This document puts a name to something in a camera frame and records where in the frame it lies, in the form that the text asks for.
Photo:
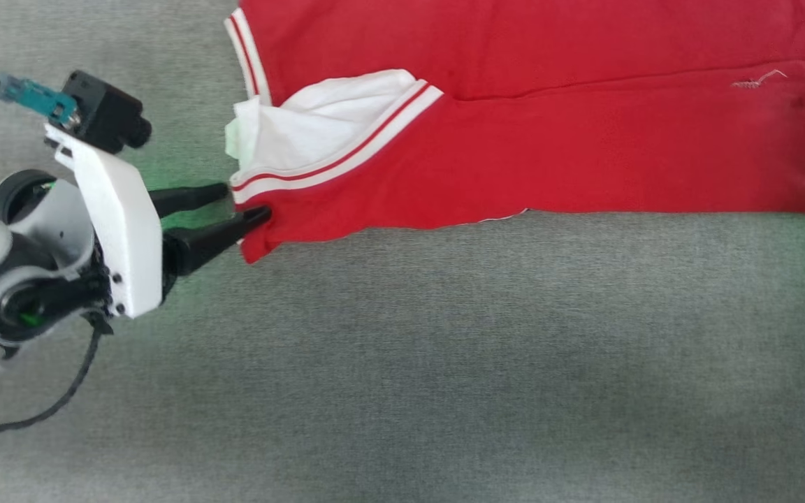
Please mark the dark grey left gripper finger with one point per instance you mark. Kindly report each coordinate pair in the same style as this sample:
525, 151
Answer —
186, 198
200, 244

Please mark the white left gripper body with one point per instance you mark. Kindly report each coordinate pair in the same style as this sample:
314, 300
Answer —
126, 237

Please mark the red garment with white stripes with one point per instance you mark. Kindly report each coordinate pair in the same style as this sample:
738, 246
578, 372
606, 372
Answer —
584, 140

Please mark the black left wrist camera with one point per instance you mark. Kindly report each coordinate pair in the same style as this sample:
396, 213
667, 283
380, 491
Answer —
105, 112

